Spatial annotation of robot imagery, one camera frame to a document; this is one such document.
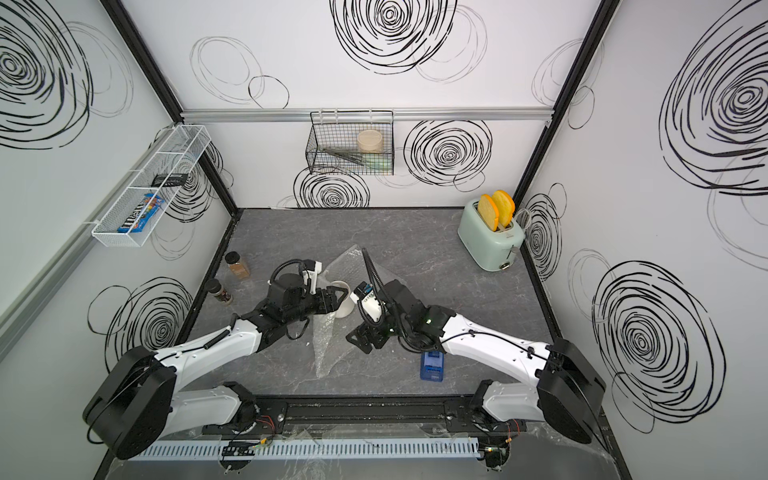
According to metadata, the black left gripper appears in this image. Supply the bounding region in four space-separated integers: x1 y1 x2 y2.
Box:
285 286 349 327

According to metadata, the white ceramic mug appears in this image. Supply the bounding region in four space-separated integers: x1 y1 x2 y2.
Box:
330 280 355 319

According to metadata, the clear bubble wrap sheet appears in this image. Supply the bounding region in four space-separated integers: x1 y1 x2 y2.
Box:
312 244 368 378

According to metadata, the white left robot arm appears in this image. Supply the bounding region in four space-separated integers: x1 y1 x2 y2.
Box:
82 273 349 460

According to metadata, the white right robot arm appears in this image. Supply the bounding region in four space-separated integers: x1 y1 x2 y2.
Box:
347 280 606 444

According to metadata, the blue tape dispenser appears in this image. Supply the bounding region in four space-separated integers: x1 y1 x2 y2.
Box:
420 351 444 382

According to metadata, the brown spice jar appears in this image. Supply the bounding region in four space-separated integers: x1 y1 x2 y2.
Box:
224 251 250 280

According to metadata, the dark spice jar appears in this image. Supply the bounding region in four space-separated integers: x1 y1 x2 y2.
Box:
204 278 232 305

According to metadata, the green item in basket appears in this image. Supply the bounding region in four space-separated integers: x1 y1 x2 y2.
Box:
362 153 393 172

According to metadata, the beige round container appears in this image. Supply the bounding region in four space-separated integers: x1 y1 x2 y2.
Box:
356 129 384 154

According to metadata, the mint green toaster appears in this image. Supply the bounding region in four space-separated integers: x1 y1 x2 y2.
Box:
458 199 526 272

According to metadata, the front yellow toast slice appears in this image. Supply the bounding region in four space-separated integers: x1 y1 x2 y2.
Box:
477 194 500 232

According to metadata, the yellow toast slice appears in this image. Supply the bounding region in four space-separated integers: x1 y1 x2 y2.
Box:
491 190 516 229
477 194 500 232

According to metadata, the rear yellow toast slice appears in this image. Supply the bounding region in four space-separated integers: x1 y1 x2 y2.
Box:
491 190 516 229

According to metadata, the small black box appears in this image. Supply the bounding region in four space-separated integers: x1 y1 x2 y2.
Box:
151 173 189 188

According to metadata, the blue candy packet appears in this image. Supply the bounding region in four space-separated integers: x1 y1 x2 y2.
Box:
117 193 165 234

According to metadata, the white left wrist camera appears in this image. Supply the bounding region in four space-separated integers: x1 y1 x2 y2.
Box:
300 259 323 295

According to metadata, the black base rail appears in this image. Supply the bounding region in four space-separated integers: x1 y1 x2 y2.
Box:
122 393 607 438

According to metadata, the white slotted cable duct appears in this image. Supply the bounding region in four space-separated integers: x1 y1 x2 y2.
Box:
133 438 482 462

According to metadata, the black wire wall basket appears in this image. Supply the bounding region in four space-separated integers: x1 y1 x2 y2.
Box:
305 109 395 176

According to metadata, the white wire wall shelf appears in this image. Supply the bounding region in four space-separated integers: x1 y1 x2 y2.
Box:
91 124 212 247

